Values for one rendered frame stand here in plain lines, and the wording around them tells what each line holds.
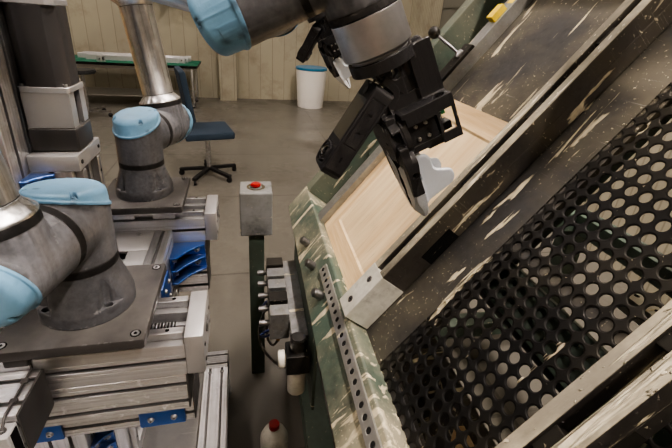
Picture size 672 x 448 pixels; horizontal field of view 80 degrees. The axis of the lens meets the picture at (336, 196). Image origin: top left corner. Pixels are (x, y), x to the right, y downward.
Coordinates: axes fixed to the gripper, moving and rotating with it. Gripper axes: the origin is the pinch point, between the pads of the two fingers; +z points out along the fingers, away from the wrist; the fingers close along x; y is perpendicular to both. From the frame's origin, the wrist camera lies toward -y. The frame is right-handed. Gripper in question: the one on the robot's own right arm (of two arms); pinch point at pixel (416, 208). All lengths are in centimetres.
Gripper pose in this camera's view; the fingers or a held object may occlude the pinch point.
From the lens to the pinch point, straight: 53.0
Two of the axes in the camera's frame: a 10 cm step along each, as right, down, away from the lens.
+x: -2.1, -4.1, 8.9
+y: 9.0, -4.4, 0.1
